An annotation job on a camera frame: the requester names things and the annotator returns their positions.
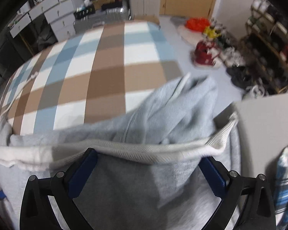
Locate yellow shoes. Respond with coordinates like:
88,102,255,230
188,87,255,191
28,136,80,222
202,26,222,40

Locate brown cardboard box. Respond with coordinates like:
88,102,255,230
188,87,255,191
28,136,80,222
133,15,160,26

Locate orange plastic bag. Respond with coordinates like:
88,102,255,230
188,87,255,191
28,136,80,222
185,18,210,33

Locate black backpack under desk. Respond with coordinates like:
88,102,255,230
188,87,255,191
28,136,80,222
36,24,57,51

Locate red sneakers on floor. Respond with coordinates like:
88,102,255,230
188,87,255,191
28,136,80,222
192,40,223,69

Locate checkered bed sheet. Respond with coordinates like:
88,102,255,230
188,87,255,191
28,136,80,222
0,21,181,135

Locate blue plaid cloth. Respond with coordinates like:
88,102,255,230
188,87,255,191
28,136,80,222
274,146,288,229

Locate grey hoodie with print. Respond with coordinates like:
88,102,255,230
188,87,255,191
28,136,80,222
0,76,240,229

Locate silver aluminium suitcase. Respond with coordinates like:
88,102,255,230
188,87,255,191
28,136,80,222
73,6,130,34

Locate wooden shoe rack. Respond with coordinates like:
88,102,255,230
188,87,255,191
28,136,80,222
244,0,288,94

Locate white drawer desk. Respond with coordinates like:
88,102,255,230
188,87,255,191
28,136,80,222
10,0,84,42

